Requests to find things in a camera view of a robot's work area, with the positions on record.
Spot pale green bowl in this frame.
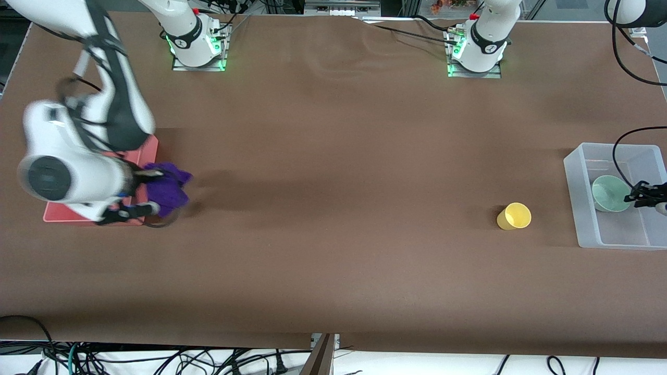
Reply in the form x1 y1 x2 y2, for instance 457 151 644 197
592 175 632 213

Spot purple cloth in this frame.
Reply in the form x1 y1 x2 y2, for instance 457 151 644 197
140 162 193 218

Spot yellow cup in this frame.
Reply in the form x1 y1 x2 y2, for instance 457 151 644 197
496 202 532 231

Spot pink plastic bin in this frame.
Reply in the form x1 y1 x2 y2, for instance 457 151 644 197
43 134 159 227

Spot translucent plastic bin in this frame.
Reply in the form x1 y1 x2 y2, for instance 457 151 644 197
563 142 667 251

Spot brown table cover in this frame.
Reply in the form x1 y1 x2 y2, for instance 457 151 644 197
0 9 667 359

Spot white power strip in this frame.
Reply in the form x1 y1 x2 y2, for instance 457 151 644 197
305 0 381 16

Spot brown table leg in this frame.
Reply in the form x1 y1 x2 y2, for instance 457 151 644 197
301 333 335 375

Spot orange toy items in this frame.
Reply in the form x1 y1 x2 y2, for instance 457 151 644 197
430 0 470 14

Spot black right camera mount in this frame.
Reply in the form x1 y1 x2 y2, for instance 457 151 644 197
98 203 157 226

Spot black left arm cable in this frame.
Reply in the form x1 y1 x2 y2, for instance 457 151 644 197
610 0 667 188

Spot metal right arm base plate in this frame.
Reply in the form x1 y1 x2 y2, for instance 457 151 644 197
172 23 229 72

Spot black curved floor cable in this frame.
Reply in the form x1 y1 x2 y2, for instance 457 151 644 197
0 315 55 360

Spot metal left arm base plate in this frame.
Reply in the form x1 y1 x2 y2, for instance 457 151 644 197
447 29 502 79

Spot black cable on table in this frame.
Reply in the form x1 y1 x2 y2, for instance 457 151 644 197
412 15 464 36
360 19 458 47

